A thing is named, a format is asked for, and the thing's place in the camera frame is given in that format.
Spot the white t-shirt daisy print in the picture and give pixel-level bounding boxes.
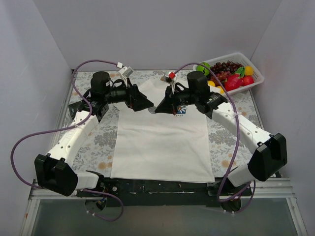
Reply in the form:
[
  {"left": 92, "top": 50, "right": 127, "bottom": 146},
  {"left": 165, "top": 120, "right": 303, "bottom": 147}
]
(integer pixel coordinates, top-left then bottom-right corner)
[{"left": 110, "top": 78, "right": 222, "bottom": 183}]

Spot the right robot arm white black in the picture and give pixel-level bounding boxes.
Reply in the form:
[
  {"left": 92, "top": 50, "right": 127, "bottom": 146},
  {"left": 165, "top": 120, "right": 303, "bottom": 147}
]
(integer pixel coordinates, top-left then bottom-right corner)
[{"left": 155, "top": 71, "right": 287, "bottom": 196}]

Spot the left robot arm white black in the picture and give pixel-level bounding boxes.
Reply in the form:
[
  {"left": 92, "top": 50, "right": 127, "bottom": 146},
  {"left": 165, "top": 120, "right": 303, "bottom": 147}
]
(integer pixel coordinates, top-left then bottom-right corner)
[{"left": 34, "top": 71, "right": 153, "bottom": 197}]

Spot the yellow orange left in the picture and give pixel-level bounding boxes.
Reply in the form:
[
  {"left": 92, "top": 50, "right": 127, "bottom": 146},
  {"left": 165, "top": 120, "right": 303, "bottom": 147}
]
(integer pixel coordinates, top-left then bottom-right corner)
[{"left": 208, "top": 81, "right": 216, "bottom": 87}]

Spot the yellow orange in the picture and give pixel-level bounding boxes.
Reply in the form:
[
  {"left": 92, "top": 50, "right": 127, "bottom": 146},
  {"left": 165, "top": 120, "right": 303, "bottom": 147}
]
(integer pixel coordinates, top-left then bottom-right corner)
[
  {"left": 216, "top": 86, "right": 224, "bottom": 94},
  {"left": 208, "top": 81, "right": 216, "bottom": 87}
]

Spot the green watermelon ball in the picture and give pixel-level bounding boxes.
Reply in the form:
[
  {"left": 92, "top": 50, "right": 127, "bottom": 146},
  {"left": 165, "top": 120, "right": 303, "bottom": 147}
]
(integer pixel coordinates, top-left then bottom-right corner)
[{"left": 196, "top": 62, "right": 210, "bottom": 76}]

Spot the yellow orange front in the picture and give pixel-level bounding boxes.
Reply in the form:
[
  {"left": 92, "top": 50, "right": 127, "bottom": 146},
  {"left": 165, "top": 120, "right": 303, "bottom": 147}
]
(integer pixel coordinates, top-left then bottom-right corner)
[{"left": 216, "top": 86, "right": 224, "bottom": 94}]

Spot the red grape bunch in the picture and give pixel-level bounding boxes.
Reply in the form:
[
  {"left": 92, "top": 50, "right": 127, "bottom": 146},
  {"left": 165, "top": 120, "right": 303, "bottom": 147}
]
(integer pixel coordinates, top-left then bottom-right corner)
[{"left": 211, "top": 71, "right": 230, "bottom": 87}]

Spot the black green cardboard box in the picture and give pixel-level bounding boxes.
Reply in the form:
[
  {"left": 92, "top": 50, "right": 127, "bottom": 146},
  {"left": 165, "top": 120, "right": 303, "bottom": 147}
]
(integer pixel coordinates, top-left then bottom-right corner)
[{"left": 68, "top": 101, "right": 83, "bottom": 120}]

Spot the red dragon fruit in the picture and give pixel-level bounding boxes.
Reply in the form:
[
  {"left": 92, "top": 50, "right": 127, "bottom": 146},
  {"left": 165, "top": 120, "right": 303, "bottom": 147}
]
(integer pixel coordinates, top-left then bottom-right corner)
[{"left": 224, "top": 74, "right": 244, "bottom": 91}]

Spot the dark purple grape bunch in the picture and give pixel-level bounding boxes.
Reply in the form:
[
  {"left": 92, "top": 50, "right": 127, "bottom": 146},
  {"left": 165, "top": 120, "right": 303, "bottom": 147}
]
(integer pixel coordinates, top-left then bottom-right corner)
[{"left": 210, "top": 61, "right": 243, "bottom": 74}]

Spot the red apple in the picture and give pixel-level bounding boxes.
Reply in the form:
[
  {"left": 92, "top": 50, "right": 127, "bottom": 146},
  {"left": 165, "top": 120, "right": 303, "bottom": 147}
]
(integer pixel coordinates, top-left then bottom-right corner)
[{"left": 242, "top": 75, "right": 254, "bottom": 86}]

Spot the white plastic fruit basket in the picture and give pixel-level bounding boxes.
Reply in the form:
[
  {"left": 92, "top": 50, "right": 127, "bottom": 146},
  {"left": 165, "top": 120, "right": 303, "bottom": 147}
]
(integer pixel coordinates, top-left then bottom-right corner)
[{"left": 203, "top": 52, "right": 264, "bottom": 95}]

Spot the yellow lemon back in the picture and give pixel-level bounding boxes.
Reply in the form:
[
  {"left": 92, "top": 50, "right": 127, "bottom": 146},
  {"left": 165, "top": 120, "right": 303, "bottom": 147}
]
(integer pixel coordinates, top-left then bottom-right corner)
[{"left": 244, "top": 66, "right": 254, "bottom": 76}]

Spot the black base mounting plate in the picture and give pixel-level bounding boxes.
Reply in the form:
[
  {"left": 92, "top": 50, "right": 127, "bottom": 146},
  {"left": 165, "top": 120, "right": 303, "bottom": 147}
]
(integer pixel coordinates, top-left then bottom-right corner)
[{"left": 76, "top": 177, "right": 253, "bottom": 208}]

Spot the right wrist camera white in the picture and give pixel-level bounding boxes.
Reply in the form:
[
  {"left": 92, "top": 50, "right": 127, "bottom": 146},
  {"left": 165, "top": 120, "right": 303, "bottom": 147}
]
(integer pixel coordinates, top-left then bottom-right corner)
[{"left": 160, "top": 71, "right": 177, "bottom": 85}]

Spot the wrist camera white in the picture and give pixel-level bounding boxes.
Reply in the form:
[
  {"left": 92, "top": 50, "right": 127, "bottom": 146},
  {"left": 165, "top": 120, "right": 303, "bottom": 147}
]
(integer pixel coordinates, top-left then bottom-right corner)
[
  {"left": 118, "top": 66, "right": 134, "bottom": 79},
  {"left": 160, "top": 71, "right": 177, "bottom": 85}
]

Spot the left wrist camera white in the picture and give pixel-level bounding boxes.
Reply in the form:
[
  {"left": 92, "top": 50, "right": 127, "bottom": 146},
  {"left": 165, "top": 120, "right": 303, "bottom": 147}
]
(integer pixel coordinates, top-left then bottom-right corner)
[{"left": 118, "top": 66, "right": 134, "bottom": 79}]

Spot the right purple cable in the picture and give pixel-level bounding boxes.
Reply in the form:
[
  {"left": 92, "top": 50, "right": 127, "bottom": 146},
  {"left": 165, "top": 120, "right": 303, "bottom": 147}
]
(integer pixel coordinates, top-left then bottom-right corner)
[{"left": 172, "top": 62, "right": 256, "bottom": 214}]

